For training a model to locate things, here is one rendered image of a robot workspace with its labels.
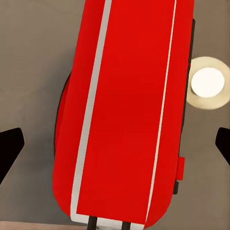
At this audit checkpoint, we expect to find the radio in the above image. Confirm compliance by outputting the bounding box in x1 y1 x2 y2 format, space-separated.
52 0 195 230

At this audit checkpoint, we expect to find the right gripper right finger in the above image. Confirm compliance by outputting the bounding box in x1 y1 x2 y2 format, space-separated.
215 127 230 165

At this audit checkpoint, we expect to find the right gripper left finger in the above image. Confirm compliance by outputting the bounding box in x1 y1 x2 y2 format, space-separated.
0 127 24 184

